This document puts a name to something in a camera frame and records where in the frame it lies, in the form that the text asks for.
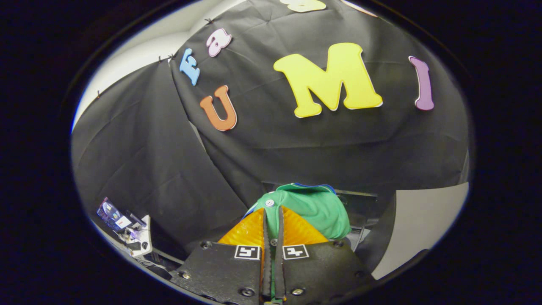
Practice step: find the beige cabinet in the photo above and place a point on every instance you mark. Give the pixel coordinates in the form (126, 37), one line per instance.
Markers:
(423, 220)

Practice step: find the green polo shirt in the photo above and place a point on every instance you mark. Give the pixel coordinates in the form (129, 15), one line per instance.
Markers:
(317, 207)

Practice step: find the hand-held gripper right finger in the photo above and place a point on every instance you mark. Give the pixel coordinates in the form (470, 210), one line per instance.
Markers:
(322, 271)

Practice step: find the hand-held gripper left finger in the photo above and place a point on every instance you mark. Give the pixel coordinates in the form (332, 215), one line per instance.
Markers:
(220, 271)

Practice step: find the black backdrop cloth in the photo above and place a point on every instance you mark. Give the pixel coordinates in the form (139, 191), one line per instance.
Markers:
(296, 144)

